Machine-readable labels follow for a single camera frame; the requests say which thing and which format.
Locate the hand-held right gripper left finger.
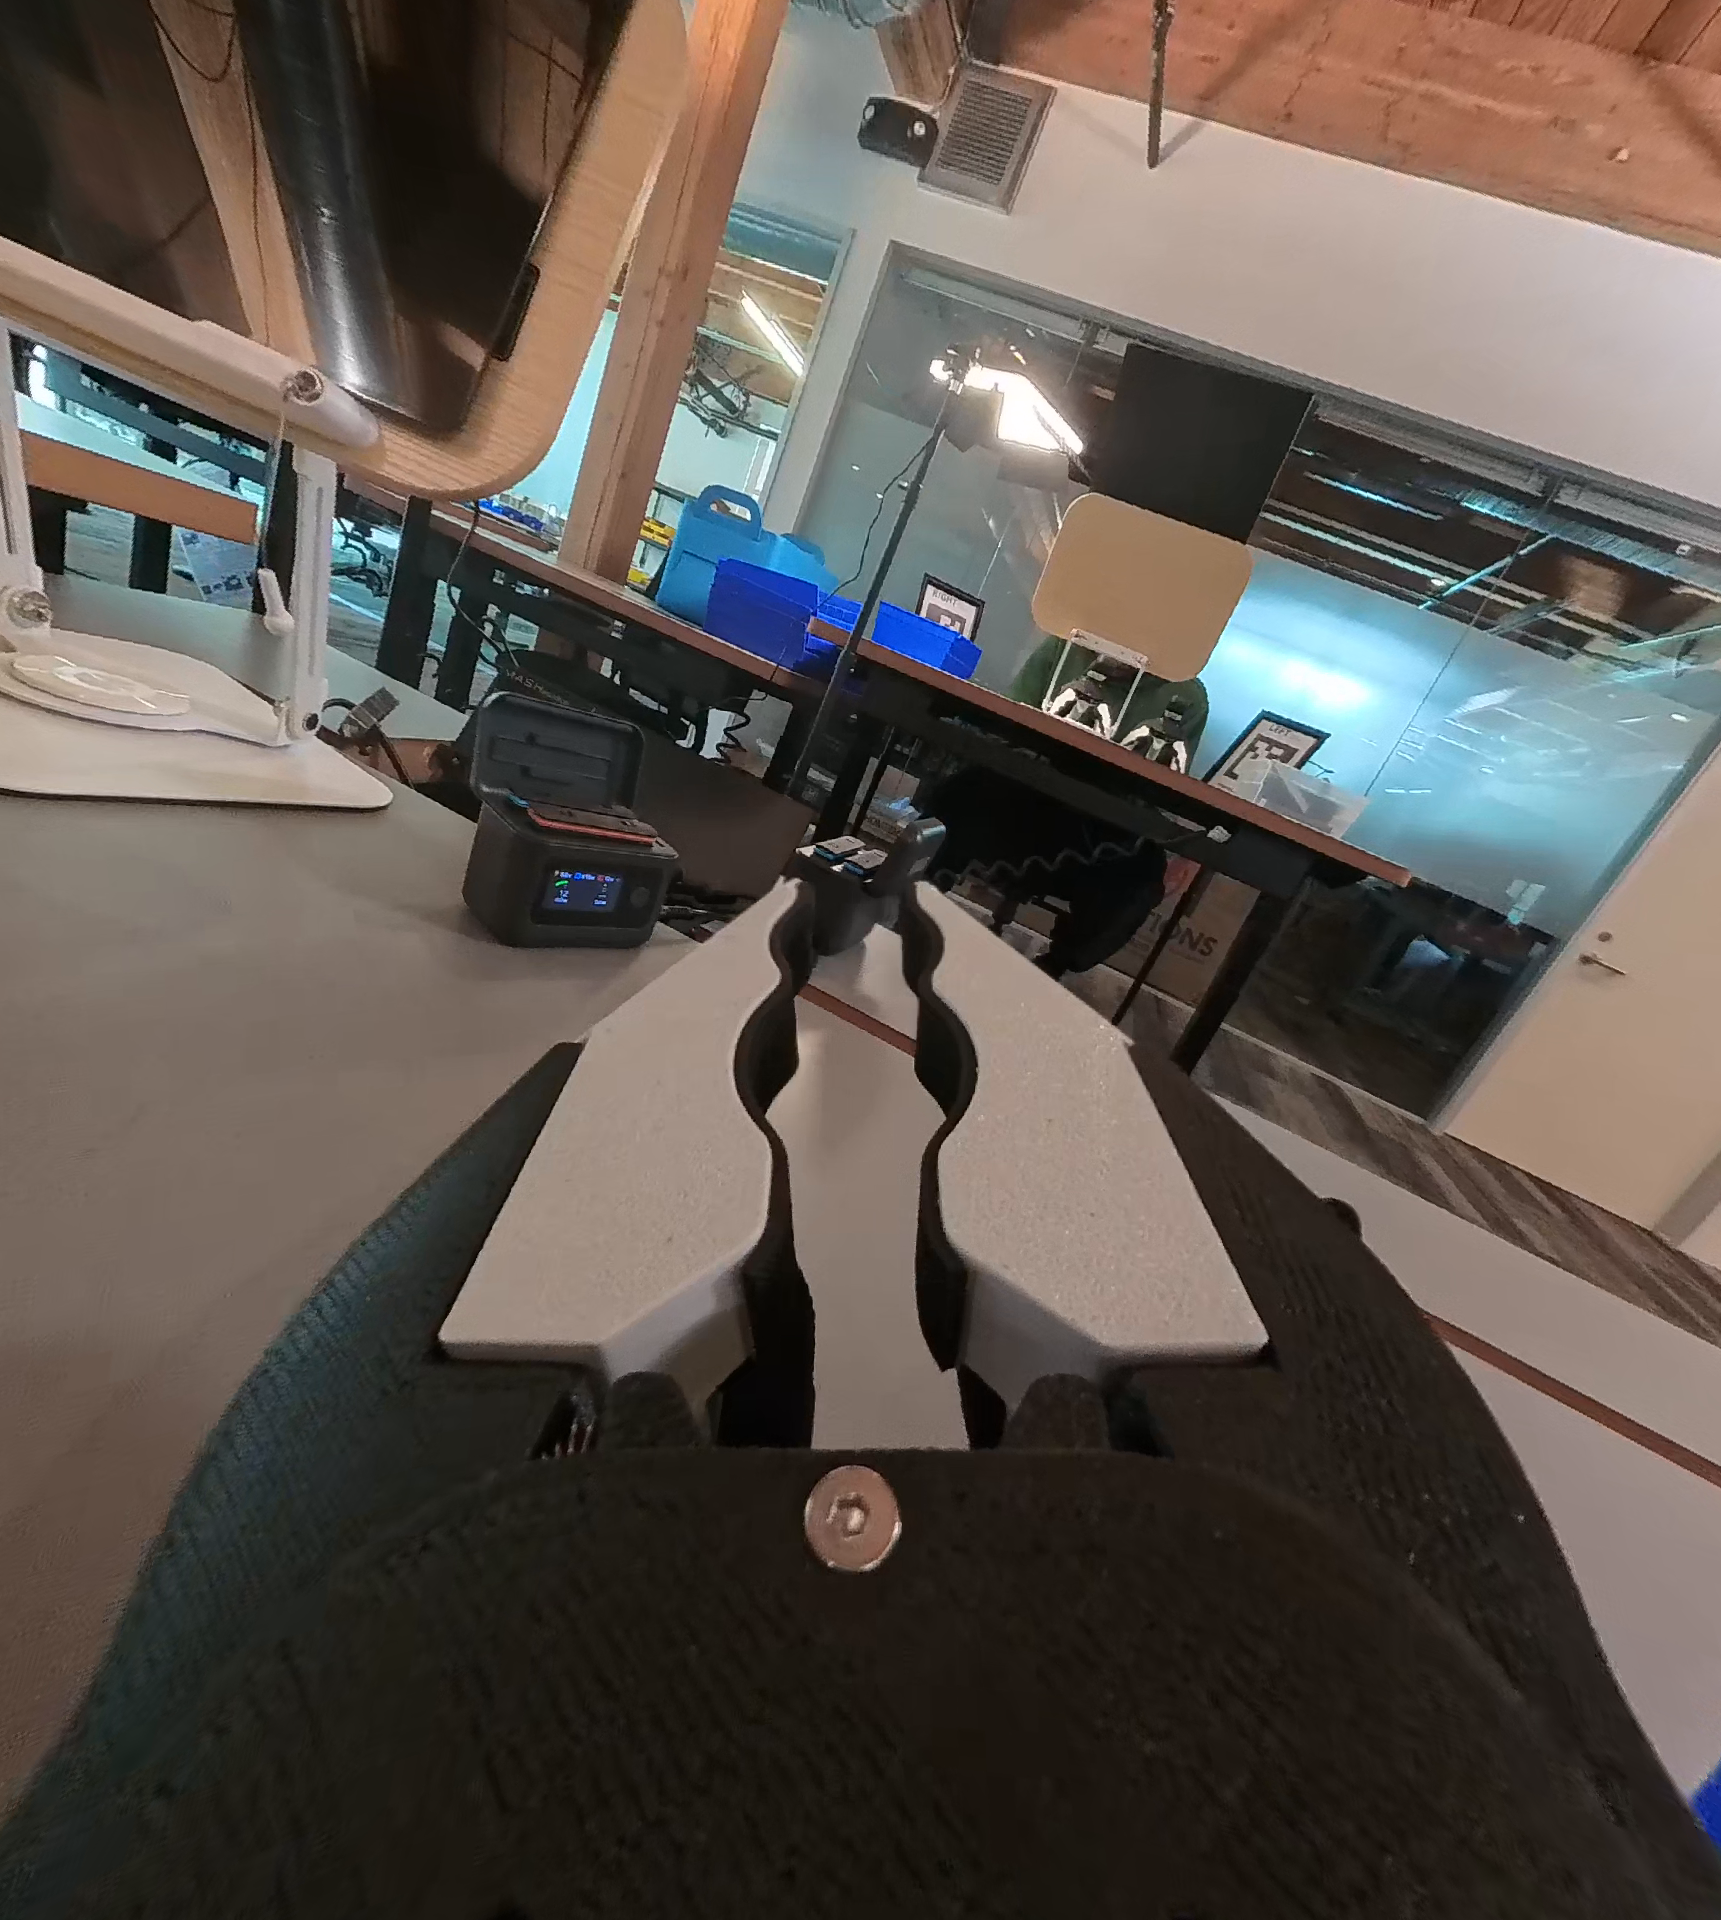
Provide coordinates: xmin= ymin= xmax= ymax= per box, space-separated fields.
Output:
xmin=435 ymin=877 xmax=819 ymax=1451

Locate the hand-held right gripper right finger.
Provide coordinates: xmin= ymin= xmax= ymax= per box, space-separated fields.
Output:
xmin=903 ymin=882 xmax=1271 ymax=1451

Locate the wooden support post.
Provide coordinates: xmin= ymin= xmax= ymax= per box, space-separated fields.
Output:
xmin=560 ymin=0 xmax=794 ymax=581

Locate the white door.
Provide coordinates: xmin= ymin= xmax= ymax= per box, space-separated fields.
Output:
xmin=1445 ymin=630 xmax=1721 ymax=1233

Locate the small blue parts bin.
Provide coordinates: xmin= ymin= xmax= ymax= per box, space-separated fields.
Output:
xmin=810 ymin=596 xmax=985 ymax=680
xmin=705 ymin=554 xmax=844 ymax=672

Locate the clear plastic container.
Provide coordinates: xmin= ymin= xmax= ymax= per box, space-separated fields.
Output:
xmin=1251 ymin=756 xmax=1365 ymax=834

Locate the black power cable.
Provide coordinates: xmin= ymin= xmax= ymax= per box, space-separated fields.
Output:
xmin=315 ymin=687 xmax=418 ymax=783

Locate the wall air vent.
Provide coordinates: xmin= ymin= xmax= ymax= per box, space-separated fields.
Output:
xmin=920 ymin=63 xmax=1057 ymax=213

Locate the small wooden board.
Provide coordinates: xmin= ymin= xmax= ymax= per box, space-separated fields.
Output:
xmin=1028 ymin=493 xmax=1255 ymax=671

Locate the wooden top office table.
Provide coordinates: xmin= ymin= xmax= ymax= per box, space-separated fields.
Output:
xmin=805 ymin=615 xmax=1416 ymax=1074
xmin=334 ymin=486 xmax=837 ymax=752

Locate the dark chair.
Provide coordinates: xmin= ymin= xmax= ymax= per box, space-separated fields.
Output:
xmin=927 ymin=764 xmax=1177 ymax=979

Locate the blue toolbox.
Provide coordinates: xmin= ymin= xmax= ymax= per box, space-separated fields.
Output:
xmin=654 ymin=483 xmax=763 ymax=620

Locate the studio light on tripod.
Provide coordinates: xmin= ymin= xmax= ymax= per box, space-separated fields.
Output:
xmin=783 ymin=344 xmax=1086 ymax=812

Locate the black battery charger case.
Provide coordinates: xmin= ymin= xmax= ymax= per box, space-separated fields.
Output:
xmin=795 ymin=816 xmax=947 ymax=959
xmin=461 ymin=692 xmax=682 ymax=950

